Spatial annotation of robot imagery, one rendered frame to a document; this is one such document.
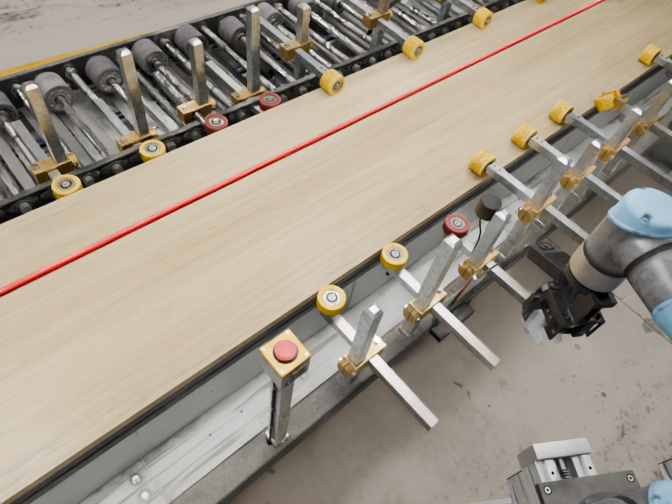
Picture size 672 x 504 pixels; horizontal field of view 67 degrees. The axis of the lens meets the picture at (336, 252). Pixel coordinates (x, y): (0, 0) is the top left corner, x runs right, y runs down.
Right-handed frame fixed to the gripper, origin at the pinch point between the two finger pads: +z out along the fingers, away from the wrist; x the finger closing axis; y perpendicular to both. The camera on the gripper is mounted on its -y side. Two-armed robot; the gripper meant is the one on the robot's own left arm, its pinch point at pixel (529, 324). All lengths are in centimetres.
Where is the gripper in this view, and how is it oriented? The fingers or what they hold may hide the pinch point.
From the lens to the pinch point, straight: 99.8
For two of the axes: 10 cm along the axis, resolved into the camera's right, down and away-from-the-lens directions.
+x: 9.8, -0.4, 1.8
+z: -1.2, 5.9, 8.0
